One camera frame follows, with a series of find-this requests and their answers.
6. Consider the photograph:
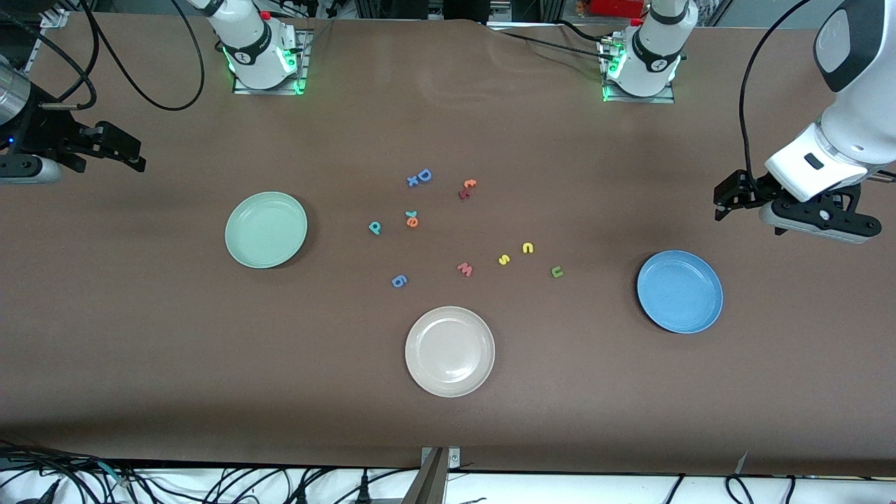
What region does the blue plate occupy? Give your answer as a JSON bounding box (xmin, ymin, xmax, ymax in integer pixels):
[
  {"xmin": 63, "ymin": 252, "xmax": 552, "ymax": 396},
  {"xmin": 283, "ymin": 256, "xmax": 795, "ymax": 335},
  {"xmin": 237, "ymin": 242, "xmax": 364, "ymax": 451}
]
[{"xmin": 636, "ymin": 250, "xmax": 724, "ymax": 335}]

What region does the green plate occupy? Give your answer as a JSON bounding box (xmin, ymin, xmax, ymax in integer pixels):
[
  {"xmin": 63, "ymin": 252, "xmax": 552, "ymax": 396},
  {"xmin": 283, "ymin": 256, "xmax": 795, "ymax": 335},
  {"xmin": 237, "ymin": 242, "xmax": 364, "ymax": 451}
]
[{"xmin": 225, "ymin": 191, "xmax": 309, "ymax": 270}]

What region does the brown table mat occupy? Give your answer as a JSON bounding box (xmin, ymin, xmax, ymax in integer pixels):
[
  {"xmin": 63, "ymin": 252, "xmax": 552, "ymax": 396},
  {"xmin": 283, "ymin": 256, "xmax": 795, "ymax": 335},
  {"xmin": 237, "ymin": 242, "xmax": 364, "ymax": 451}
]
[{"xmin": 0, "ymin": 10, "xmax": 896, "ymax": 478}]

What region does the red box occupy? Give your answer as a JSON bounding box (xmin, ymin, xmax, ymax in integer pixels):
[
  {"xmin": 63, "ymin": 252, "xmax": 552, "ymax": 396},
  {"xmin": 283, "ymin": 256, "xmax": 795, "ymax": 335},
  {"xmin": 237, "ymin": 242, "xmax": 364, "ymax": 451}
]
[{"xmin": 589, "ymin": 0, "xmax": 646, "ymax": 18}]

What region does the beige plate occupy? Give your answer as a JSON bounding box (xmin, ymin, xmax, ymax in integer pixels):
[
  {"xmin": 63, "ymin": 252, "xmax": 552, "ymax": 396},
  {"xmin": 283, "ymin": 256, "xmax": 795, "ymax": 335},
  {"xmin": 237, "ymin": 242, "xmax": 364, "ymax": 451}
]
[{"xmin": 405, "ymin": 306, "xmax": 496, "ymax": 398}]

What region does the grey aluminium beam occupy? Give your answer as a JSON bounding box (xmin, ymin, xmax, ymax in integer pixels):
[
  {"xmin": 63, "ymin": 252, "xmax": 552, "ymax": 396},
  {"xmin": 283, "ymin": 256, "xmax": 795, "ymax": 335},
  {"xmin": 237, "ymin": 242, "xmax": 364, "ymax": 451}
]
[{"xmin": 402, "ymin": 448, "xmax": 449, "ymax": 504}]

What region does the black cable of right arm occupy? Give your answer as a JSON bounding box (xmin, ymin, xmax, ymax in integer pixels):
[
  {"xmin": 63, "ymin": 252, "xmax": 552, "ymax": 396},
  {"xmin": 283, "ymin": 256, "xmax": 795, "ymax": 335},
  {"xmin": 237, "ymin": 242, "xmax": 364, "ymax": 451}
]
[{"xmin": 0, "ymin": 0, "xmax": 206, "ymax": 111}]

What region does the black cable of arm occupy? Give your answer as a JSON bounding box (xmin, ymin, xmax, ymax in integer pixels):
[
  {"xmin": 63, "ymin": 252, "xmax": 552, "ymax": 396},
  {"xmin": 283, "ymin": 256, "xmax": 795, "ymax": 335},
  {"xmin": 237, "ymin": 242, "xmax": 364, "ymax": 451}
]
[
  {"xmin": 0, "ymin": 0, "xmax": 206, "ymax": 111},
  {"xmin": 738, "ymin": 0, "xmax": 802, "ymax": 193}
]

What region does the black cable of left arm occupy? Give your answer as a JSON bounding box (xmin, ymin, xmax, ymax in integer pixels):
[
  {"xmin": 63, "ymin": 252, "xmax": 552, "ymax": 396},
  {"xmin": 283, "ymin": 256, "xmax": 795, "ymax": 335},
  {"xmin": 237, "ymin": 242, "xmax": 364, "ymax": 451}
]
[{"xmin": 738, "ymin": 0, "xmax": 802, "ymax": 193}]

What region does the aluminium frame rail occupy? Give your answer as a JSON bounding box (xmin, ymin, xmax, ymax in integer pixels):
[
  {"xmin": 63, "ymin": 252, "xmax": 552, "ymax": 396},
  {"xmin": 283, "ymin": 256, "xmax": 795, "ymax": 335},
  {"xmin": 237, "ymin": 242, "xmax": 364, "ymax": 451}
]
[{"xmin": 21, "ymin": 8, "xmax": 71, "ymax": 74}]

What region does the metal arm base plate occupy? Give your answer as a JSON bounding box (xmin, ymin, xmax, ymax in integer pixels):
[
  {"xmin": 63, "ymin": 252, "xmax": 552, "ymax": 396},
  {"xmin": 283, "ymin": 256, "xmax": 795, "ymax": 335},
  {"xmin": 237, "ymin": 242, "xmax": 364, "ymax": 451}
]
[
  {"xmin": 601, "ymin": 35, "xmax": 677, "ymax": 104},
  {"xmin": 232, "ymin": 28, "xmax": 309, "ymax": 95}
]

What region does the black cable lying on mat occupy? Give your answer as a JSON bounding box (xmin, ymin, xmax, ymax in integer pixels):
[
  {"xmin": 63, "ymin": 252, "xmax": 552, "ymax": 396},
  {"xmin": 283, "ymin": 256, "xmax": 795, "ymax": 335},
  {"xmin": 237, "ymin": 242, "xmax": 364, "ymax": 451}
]
[{"xmin": 490, "ymin": 20, "xmax": 617, "ymax": 64}]

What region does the black cable tangle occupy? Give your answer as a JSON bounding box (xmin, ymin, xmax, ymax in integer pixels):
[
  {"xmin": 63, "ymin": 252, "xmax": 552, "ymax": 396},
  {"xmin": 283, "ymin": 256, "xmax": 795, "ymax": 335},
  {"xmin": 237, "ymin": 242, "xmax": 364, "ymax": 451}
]
[{"xmin": 0, "ymin": 440, "xmax": 151, "ymax": 504}]

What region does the small metal bracket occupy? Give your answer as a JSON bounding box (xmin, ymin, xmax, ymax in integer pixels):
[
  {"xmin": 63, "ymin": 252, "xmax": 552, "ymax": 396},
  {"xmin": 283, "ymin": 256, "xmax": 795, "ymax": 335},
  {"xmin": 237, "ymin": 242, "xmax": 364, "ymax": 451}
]
[{"xmin": 420, "ymin": 447, "xmax": 461, "ymax": 470}]

